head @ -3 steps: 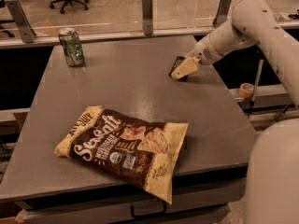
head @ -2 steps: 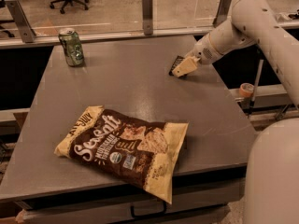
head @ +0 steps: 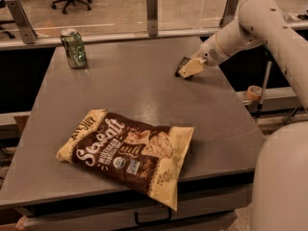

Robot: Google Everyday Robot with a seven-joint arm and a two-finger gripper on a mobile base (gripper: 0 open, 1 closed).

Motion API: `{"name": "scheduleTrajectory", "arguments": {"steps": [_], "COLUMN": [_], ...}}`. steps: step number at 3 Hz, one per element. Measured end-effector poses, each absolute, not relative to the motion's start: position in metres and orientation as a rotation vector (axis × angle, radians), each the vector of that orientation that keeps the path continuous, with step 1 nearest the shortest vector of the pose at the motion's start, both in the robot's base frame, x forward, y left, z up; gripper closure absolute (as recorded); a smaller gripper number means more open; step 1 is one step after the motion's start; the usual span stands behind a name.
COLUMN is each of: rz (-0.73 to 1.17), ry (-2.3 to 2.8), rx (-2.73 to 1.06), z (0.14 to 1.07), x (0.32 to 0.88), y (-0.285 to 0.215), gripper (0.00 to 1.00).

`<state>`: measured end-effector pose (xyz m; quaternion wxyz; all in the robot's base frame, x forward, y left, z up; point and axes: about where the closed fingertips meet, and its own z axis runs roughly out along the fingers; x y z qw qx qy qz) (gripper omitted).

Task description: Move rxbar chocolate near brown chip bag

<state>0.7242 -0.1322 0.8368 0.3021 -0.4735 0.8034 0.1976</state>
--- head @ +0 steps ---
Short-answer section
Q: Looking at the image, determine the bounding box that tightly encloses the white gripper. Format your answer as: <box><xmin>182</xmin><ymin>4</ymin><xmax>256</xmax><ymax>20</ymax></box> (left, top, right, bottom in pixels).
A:
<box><xmin>179</xmin><ymin>33</ymin><xmax>230</xmax><ymax>79</ymax></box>

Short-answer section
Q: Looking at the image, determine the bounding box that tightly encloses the green soda can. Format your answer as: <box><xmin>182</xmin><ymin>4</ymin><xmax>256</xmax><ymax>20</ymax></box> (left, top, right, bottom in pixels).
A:
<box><xmin>61</xmin><ymin>29</ymin><xmax>87</xmax><ymax>69</ymax></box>

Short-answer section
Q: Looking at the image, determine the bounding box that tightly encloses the brown multigrain chip bag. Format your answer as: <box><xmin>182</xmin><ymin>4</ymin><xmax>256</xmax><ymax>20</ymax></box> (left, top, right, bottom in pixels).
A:
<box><xmin>57</xmin><ymin>109</ymin><xmax>194</xmax><ymax>210</ymax></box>

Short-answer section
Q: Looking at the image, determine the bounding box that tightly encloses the grey table drawer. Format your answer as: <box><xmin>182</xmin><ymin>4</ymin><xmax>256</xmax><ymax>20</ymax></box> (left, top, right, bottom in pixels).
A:
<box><xmin>24</xmin><ymin>184</ymin><xmax>252</xmax><ymax>231</ymax></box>

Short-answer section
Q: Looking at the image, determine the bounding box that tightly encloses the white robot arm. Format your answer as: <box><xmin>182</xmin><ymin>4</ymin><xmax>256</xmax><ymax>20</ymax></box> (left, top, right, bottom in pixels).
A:
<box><xmin>176</xmin><ymin>0</ymin><xmax>308</xmax><ymax>231</ymax></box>

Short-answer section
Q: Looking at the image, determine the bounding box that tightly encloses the metal glass bracket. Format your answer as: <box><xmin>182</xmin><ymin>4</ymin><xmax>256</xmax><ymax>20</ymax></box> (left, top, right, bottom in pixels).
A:
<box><xmin>6</xmin><ymin>0</ymin><xmax>38</xmax><ymax>44</ymax></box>
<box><xmin>219</xmin><ymin>0</ymin><xmax>239</xmax><ymax>27</ymax></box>
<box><xmin>146</xmin><ymin>0</ymin><xmax>158</xmax><ymax>37</ymax></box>

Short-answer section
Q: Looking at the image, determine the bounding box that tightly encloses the right metal glass bracket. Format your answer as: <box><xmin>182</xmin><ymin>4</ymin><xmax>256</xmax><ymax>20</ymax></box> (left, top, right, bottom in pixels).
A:
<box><xmin>219</xmin><ymin>0</ymin><xmax>239</xmax><ymax>27</ymax></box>

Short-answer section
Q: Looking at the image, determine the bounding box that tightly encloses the left metal glass bracket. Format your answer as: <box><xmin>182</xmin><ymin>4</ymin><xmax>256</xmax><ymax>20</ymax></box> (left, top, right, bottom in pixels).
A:
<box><xmin>6</xmin><ymin>0</ymin><xmax>38</xmax><ymax>44</ymax></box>

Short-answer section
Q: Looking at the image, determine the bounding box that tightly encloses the middle metal glass bracket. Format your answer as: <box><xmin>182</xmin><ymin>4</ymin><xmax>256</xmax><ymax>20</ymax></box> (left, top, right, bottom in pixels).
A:
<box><xmin>146</xmin><ymin>0</ymin><xmax>158</xmax><ymax>37</ymax></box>

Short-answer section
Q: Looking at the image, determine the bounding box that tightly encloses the orange tape roll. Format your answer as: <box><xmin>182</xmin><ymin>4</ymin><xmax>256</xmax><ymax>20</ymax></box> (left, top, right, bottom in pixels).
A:
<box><xmin>246</xmin><ymin>86</ymin><xmax>262</xmax><ymax>101</ymax></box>

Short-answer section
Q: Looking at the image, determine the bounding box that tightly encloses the thin metal pole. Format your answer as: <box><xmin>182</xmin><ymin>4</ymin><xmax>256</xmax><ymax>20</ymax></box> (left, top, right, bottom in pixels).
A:
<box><xmin>256</xmin><ymin>61</ymin><xmax>272</xmax><ymax>120</ymax></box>

